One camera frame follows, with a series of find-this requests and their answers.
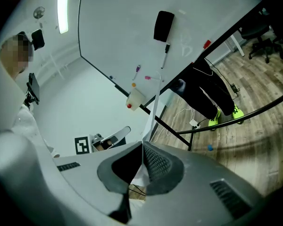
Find black cap whiteboard marker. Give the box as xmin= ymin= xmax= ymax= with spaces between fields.
xmin=160 ymin=43 xmax=171 ymax=69

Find white printed paper sheet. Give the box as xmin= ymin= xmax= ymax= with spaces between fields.
xmin=131 ymin=71 xmax=162 ymax=188

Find purple capped marker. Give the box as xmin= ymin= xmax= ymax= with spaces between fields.
xmin=133 ymin=65 xmax=142 ymax=81

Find round ceiling vent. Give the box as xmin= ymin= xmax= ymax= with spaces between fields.
xmin=33 ymin=6 xmax=45 ymax=19

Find black head-mounted camera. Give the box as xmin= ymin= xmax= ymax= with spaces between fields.
xmin=30 ymin=29 xmax=45 ymax=51

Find pink capped marker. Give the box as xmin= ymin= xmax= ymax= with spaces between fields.
xmin=144 ymin=75 xmax=165 ymax=82

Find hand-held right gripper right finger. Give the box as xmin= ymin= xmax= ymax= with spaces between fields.
xmin=132 ymin=142 xmax=269 ymax=225

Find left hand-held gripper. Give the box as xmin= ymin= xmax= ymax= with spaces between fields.
xmin=74 ymin=126 xmax=131 ymax=155

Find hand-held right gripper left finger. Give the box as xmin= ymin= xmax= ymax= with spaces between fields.
xmin=54 ymin=142 xmax=143 ymax=215

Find black whiteboard eraser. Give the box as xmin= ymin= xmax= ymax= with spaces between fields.
xmin=153 ymin=10 xmax=175 ymax=42

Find black chest-mounted device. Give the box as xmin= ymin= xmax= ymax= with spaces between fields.
xmin=25 ymin=72 xmax=41 ymax=106

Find person's left hand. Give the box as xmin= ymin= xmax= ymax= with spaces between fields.
xmin=96 ymin=140 xmax=113 ymax=151

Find large black-framed whiteboard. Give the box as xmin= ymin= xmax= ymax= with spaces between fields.
xmin=77 ymin=0 xmax=264 ymax=108

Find white ceiling pipes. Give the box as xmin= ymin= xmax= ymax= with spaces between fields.
xmin=39 ymin=52 xmax=70 ymax=80

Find beige magnetic storage box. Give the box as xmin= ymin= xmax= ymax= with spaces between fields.
xmin=125 ymin=88 xmax=146 ymax=112

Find black power adapter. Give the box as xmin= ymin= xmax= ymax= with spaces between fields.
xmin=230 ymin=83 xmax=241 ymax=95

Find person's head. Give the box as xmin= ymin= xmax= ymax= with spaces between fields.
xmin=0 ymin=33 xmax=33 ymax=81

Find white vented panel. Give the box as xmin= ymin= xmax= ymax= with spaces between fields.
xmin=212 ymin=31 xmax=246 ymax=67

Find person's grey shirt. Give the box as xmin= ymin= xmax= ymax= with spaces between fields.
xmin=10 ymin=104 xmax=61 ymax=159

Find long ceiling light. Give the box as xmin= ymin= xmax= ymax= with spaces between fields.
xmin=57 ymin=0 xmax=70 ymax=34

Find white cable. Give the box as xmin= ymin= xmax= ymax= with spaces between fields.
xmin=166 ymin=108 xmax=195 ymax=136

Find black office chair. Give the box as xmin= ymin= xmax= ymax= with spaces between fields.
xmin=240 ymin=7 xmax=278 ymax=65

